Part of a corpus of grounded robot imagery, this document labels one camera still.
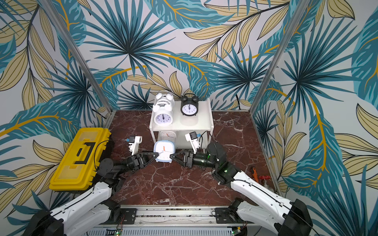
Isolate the white two-tier shelf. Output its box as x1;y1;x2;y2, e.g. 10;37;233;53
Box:
149;99;214;149

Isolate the aluminium mounting rail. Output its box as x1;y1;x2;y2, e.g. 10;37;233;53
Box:
44;205;305;236

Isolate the left aluminium frame post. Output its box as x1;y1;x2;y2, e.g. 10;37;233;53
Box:
40;0;113;113

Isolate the white chrome twin-bell alarm clock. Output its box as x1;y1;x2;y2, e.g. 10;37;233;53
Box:
153;93;175;112

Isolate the aluminium frame post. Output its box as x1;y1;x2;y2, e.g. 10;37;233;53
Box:
40;0;113;113
250;0;310;115

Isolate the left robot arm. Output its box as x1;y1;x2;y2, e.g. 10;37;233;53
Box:
23;152;159;236

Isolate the yellow plastic toolbox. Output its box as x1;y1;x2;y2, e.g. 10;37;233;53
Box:
49;127;111;191

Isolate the light blue square alarm clock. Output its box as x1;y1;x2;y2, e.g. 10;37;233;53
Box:
154;140;176;163

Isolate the right aluminium frame post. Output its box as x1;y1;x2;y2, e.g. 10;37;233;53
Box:
250;0;310;115

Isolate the white square alarm clock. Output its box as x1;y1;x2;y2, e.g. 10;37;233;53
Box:
159;131;177;143

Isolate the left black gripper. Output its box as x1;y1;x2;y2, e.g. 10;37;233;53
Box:
116;150;161;176

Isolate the black twin-bell alarm clock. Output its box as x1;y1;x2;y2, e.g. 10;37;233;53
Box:
180;92;199;117

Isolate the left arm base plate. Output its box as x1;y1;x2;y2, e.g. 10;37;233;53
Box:
102;208;137;225

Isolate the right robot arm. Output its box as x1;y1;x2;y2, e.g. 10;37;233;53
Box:
170;142;313;236

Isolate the metal valve red handle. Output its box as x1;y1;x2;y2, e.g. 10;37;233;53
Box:
259;176;274;192

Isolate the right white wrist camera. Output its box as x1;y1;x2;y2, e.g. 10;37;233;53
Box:
185;131;204;154

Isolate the orange handled screwdriver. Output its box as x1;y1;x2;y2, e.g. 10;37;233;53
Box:
251;167;259;183

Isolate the white matte twin-bell alarm clock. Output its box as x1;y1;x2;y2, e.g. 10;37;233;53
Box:
153;101;173;126

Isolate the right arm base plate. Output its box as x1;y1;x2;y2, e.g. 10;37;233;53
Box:
212;207;253;224

